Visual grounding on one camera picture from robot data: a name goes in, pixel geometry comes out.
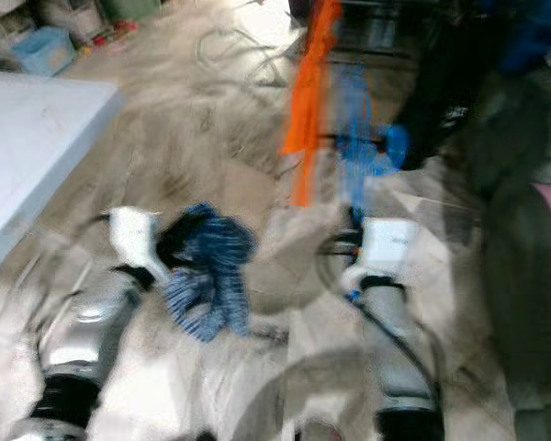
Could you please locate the black garment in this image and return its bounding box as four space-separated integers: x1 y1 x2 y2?
390 0 524 173

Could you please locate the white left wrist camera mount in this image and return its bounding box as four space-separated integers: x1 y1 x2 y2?
108 207 171 286

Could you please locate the light blue plastic basket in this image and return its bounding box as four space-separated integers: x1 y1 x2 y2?
11 26 76 76

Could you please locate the white folding table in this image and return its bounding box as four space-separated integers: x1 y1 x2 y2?
0 72 125 309

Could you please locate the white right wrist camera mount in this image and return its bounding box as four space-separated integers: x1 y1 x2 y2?
340 218 419 295

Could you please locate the blue plaid shirt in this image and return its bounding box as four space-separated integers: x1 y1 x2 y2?
156 202 258 343

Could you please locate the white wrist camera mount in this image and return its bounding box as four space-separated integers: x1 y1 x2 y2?
108 207 171 286
340 218 419 295

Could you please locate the white storage cart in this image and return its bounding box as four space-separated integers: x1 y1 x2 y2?
37 0 102 38
0 0 28 56

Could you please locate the dark green sofa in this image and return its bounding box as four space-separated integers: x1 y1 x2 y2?
464 69 551 441

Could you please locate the orange shirt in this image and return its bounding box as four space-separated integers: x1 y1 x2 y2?
280 0 343 208

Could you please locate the green cabinet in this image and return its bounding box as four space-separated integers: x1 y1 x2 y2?
96 0 162 24

